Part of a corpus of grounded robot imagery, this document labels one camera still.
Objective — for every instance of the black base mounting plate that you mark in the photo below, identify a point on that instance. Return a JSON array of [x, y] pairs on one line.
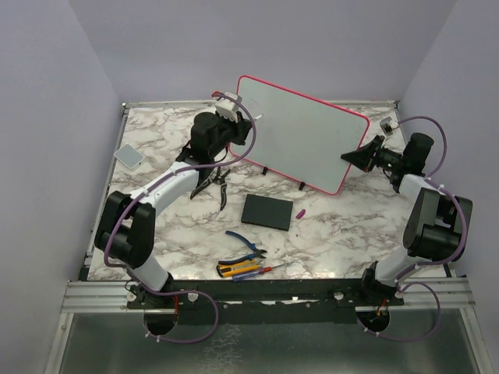
[[275, 301]]

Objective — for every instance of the yellow black utility knife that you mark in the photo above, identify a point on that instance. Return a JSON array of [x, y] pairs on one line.
[[225, 271]]

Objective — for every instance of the small white square box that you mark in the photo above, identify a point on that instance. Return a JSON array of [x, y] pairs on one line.
[[129, 157]]

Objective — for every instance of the black wire whiteboard stand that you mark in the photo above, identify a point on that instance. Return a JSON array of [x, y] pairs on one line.
[[300, 185]]

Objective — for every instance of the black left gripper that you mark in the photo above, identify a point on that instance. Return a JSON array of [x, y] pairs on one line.
[[241, 128]]

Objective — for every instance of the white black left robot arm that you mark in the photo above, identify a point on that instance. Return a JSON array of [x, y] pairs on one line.
[[125, 233]]

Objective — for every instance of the blue handled cutting pliers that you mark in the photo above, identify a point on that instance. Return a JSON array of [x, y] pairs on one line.
[[260, 253]]

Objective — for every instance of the red blue screwdriver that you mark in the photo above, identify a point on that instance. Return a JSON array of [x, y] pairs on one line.
[[255, 273]]

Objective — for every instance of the pink framed whiteboard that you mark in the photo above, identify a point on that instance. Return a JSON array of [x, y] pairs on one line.
[[299, 136]]

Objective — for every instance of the pink marker cap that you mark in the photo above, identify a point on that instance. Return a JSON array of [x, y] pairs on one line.
[[300, 214]]

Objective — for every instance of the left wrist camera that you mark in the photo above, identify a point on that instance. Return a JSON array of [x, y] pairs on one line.
[[227, 106]]

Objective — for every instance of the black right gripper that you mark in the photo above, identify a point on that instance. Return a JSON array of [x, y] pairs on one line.
[[364, 157]]

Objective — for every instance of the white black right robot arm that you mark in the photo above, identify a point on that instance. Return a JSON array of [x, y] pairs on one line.
[[436, 230]]

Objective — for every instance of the black flat network switch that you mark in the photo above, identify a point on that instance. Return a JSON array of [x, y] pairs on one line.
[[267, 212]]

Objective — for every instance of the black handled wire stripper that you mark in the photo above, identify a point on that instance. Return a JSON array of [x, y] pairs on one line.
[[218, 179]]

